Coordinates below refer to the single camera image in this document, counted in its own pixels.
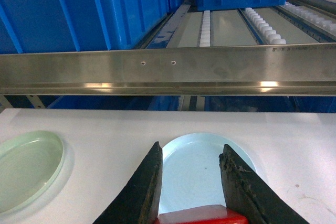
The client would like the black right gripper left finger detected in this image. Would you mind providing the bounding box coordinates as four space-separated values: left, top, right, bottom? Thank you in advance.
94 142 163 223

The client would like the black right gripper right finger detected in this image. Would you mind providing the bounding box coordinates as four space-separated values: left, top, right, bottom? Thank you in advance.
219 144 307 223

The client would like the red one-stud toy block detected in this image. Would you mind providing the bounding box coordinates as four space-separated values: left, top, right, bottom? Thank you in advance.
154 205 249 223

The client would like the pale blue round plate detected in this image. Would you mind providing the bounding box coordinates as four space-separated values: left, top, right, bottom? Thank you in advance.
159 133 255 214

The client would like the pale green round plate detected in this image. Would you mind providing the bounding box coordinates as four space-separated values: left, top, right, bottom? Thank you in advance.
1 131 65 215

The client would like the large blue bin upper left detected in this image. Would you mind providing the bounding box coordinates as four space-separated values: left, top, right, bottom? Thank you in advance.
1 0 184 54

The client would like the stainless steel shelf rail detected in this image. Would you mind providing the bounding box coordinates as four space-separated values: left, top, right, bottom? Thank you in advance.
1 43 335 96

